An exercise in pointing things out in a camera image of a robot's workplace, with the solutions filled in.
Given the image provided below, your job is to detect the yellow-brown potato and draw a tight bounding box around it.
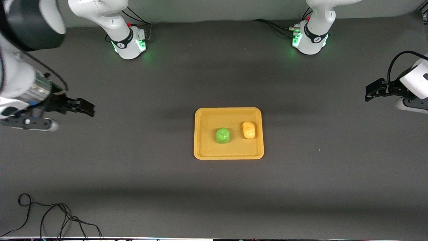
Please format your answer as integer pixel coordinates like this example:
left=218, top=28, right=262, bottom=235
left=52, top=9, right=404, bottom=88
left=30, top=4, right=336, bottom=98
left=242, top=121, right=256, bottom=140

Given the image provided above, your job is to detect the black left base cable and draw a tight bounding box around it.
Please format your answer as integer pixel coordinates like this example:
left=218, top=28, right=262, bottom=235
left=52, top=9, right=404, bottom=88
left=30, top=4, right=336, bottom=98
left=253, top=19, right=298, bottom=37

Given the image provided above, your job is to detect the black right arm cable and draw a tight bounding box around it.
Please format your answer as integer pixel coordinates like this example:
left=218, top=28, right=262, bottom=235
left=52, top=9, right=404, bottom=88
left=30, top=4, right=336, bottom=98
left=20, top=50, right=69, bottom=91

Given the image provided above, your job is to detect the dark grey table mat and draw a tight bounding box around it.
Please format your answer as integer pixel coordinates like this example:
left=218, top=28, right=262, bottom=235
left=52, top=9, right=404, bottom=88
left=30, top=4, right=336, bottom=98
left=0, top=12, right=428, bottom=239

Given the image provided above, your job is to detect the green apple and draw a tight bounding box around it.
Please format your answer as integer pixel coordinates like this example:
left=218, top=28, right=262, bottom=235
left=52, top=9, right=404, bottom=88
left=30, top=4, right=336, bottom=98
left=215, top=128, right=231, bottom=144

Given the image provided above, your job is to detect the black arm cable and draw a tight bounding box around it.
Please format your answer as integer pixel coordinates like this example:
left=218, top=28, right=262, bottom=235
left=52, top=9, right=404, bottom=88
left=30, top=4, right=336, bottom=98
left=20, top=50, right=69, bottom=91
left=388, top=51, right=428, bottom=84

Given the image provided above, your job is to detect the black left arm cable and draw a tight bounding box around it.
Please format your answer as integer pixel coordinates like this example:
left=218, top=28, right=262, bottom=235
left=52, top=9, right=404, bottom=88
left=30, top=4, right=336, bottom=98
left=388, top=51, right=428, bottom=84

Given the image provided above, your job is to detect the black right base cable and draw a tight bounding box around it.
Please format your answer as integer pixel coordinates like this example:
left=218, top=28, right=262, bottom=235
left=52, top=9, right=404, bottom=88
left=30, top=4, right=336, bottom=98
left=121, top=7, right=153, bottom=43

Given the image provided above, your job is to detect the thin black loose cable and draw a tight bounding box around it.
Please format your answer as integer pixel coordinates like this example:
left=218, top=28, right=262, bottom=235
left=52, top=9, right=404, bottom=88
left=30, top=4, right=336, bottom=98
left=40, top=204, right=103, bottom=241
left=0, top=193, right=72, bottom=239

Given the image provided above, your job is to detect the black base cable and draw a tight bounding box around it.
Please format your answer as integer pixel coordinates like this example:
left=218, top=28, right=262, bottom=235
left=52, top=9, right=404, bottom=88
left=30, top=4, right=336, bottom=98
left=121, top=7, right=153, bottom=43
left=253, top=19, right=298, bottom=37

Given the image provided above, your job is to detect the yellow rectangular plastic tray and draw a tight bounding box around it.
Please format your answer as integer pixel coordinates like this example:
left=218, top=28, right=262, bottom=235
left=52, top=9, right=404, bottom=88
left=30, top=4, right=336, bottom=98
left=194, top=107, right=264, bottom=160

